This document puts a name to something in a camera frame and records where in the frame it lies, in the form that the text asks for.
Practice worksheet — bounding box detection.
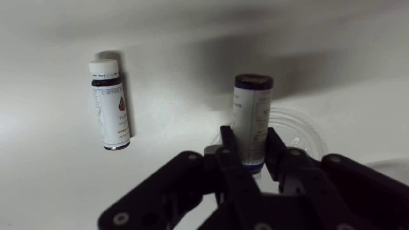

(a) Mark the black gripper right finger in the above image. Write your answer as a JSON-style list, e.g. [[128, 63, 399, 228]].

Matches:
[[264, 127, 409, 230]]

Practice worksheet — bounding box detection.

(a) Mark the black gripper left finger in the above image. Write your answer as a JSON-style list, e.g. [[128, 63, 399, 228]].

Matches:
[[96, 124, 262, 230]]

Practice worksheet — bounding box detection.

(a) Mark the small white-labelled bottle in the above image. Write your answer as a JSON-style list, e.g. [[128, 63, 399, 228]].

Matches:
[[230, 73, 275, 175], [88, 58, 133, 152]]

